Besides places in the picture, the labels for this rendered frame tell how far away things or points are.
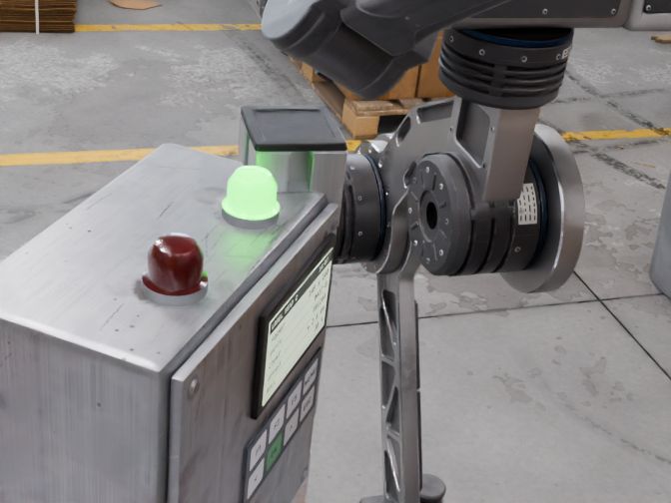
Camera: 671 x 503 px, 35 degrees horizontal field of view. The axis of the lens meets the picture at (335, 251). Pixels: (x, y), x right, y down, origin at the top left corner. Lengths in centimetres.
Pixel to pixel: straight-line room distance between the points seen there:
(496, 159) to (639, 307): 225
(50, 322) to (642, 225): 353
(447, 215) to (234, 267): 75
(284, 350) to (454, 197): 71
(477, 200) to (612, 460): 165
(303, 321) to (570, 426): 234
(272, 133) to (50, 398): 17
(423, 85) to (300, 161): 365
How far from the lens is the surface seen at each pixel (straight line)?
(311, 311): 50
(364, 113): 405
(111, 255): 45
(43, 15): 494
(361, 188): 166
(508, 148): 116
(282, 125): 51
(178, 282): 41
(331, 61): 83
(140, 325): 41
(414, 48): 83
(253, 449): 49
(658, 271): 348
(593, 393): 295
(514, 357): 301
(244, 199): 47
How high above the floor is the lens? 171
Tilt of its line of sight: 31 degrees down
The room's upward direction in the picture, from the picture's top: 7 degrees clockwise
